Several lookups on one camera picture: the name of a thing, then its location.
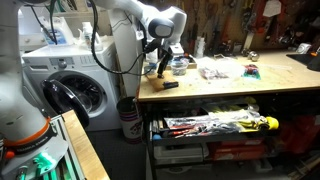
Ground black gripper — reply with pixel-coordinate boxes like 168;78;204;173
156;52;175;80

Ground striped trash can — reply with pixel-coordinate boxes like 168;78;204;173
116;96;145;145

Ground wooden board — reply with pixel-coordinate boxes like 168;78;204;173
145;71;180;93

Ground black marker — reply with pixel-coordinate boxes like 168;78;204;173
162;80;180;90

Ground blue white canister bottle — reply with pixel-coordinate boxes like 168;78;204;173
145;49;160;70

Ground clear plastic cup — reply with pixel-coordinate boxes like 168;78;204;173
170;57;190;77

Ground shallow wooden tray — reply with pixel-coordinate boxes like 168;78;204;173
161;54;198;71

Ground white column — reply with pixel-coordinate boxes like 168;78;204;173
105;0;145;98

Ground slim white bottle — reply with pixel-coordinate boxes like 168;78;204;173
194;35;206;59

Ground clear plastic bags pile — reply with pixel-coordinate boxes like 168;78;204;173
197;56;247;81

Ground plastic packaged tools pile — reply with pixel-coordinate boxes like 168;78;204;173
164;106;268;139

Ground wooden top workbench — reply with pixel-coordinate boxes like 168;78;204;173
136;49;320;180

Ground clear plastic storage bin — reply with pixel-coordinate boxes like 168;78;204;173
152;143;210;166

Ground white spray bottle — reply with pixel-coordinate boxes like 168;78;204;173
81;21;102;52

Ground green red package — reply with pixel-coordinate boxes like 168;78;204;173
242;63;262;81

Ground silver metal bell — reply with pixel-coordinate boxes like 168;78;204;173
247;50;261;62

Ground white washing machine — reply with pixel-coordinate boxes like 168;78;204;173
21;35;123;133

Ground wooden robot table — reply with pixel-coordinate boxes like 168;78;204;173
61;109;111;180

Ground red toolbox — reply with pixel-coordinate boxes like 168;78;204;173
207;137;268;162

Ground blue label detergent jug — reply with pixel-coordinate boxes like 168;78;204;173
40;15;75;47

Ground yellow tool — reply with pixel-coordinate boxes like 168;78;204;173
237;115;281;132

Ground white paper note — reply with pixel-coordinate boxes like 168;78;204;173
262;0;283;19

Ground black tray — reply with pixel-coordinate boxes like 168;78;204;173
286;52;320;72

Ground green clamp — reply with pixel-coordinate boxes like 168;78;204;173
31;151;68;180

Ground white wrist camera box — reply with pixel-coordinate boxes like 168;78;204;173
167;42;185;58

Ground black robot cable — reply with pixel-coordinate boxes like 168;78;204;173
87;0;168;76

